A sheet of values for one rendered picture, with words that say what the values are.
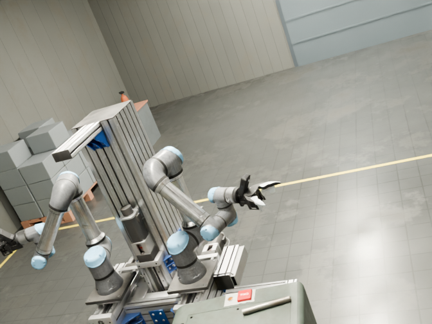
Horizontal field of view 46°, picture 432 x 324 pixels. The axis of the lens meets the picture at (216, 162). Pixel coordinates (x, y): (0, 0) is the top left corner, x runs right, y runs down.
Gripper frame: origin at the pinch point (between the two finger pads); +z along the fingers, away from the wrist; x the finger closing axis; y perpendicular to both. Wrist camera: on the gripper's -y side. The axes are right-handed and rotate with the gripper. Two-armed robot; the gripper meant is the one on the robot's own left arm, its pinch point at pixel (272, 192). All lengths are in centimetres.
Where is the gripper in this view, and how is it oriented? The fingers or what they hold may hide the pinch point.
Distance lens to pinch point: 220.7
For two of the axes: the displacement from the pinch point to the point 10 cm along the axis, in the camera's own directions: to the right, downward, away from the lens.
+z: 7.7, -0.3, -6.4
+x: -4.9, 6.1, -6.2
